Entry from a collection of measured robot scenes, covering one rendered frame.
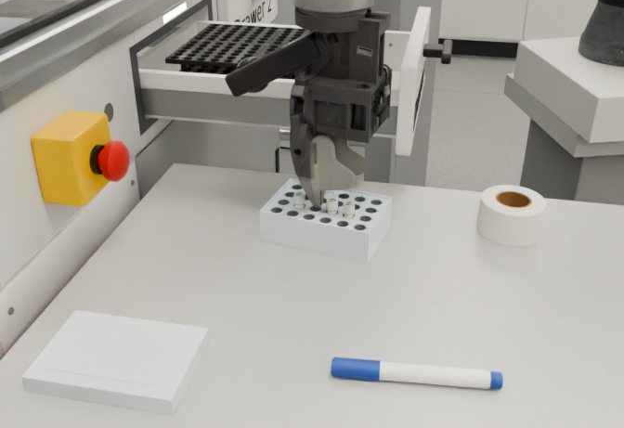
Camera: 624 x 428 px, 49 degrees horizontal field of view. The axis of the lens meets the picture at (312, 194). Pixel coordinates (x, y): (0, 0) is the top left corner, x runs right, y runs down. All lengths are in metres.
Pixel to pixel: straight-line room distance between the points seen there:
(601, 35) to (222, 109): 0.62
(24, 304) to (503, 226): 0.49
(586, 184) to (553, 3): 2.79
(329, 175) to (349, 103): 0.09
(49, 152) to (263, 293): 0.24
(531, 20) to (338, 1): 3.35
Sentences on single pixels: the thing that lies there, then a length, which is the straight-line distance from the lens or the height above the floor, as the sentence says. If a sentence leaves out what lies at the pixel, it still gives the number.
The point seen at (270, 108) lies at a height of 0.86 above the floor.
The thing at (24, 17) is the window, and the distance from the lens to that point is 0.70.
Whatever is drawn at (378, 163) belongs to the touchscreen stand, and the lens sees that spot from 2.06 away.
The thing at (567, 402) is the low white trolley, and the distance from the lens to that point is 0.60.
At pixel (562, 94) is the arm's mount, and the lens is 1.12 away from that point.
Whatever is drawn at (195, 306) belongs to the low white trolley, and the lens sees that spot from 0.66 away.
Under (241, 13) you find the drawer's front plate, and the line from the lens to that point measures 1.21.
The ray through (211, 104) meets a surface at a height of 0.86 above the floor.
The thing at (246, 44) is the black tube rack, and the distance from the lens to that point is 0.95.
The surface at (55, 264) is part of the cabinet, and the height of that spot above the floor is 0.77.
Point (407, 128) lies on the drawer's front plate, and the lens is 0.79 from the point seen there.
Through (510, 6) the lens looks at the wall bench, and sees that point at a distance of 3.91.
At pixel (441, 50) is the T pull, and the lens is 0.90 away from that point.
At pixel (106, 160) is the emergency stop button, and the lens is 0.67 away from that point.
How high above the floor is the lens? 1.16
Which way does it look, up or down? 29 degrees down
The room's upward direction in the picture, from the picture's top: straight up
